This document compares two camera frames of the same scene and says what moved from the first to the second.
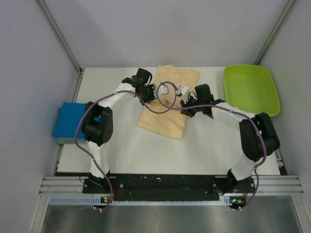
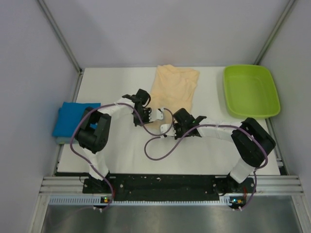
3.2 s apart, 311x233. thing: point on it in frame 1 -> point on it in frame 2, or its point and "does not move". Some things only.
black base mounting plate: [168, 185] does not move
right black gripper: [187, 104] -> [176, 125]
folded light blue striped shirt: [71, 140] does not move
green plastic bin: [251, 88] does not move
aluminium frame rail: [63, 185] does not move
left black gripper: [151, 88] -> [146, 121]
